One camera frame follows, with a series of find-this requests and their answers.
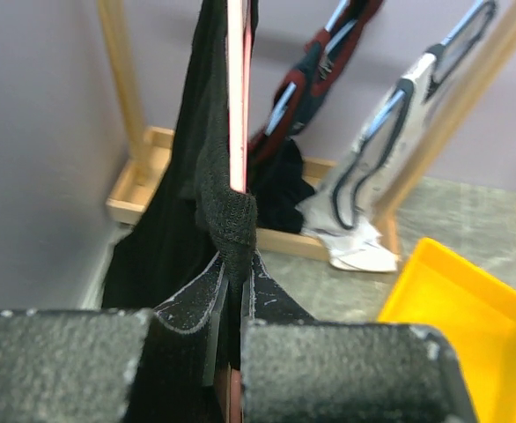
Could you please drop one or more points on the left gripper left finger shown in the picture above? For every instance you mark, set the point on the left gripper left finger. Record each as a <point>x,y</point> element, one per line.
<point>178,362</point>

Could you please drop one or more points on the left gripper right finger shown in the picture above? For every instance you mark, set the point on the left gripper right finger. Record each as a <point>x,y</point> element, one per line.
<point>263,298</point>

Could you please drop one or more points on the black tank top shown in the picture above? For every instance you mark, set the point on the black tank top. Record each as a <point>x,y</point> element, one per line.
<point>194,215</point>

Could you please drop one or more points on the pink wire hanger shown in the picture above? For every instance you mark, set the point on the pink wire hanger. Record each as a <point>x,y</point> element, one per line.
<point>239,41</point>

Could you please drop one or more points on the blue hanger under white jersey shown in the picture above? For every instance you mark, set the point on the blue hanger under white jersey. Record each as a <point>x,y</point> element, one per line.
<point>417,93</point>

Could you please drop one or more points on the blue hanger under navy jersey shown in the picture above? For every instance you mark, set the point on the blue hanger under navy jersey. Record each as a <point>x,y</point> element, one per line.
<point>282,104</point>

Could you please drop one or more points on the white grey basketball jersey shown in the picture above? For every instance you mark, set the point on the white grey basketball jersey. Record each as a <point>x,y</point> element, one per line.
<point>341,210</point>

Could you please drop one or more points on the left wooden clothes rack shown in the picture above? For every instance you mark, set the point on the left wooden clothes rack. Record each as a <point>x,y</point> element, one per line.
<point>150,147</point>

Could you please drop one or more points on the yellow plastic tray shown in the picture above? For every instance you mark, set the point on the yellow plastic tray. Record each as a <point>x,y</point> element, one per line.
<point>474,310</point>

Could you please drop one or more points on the navy maroon basketball jersey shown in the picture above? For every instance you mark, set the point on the navy maroon basketball jersey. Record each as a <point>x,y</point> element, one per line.
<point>275,163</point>

